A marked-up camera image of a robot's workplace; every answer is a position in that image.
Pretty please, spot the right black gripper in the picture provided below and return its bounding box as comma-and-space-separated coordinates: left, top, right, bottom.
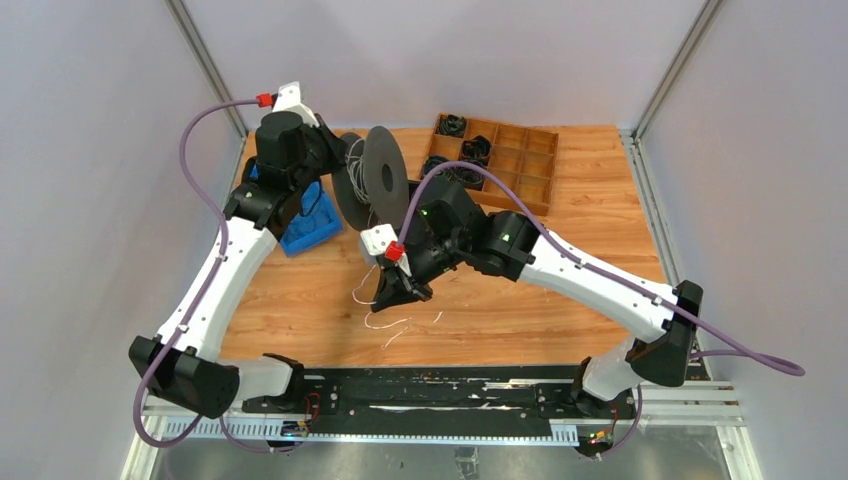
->
369, 232, 464, 315

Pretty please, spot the black cable spool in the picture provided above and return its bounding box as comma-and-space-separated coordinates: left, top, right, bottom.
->
332, 126, 410, 231

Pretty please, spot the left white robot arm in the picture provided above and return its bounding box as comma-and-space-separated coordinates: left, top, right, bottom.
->
128, 110, 346, 419

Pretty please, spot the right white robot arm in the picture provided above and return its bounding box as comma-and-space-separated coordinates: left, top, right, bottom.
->
360, 177, 703, 417

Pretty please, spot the blue plastic bin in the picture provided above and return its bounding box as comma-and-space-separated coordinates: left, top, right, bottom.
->
238, 160, 342, 259

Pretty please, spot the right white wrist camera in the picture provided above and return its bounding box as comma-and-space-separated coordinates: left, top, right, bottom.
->
359, 224, 412, 276

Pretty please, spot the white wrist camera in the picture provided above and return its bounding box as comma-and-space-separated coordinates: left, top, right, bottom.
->
359, 224, 412, 276
272, 81, 320, 128

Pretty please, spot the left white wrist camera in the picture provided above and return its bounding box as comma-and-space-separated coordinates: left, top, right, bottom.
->
272, 81, 320, 128

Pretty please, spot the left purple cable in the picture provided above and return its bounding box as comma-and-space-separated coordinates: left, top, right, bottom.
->
132, 93, 306, 454

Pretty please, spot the purple cable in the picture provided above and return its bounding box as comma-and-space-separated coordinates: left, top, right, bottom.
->
385, 160, 807, 460
132, 93, 306, 454

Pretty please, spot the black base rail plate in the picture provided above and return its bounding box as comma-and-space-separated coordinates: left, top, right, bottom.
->
240, 364, 635, 439

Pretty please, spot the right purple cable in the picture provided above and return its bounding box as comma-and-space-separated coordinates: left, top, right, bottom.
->
385, 160, 807, 460

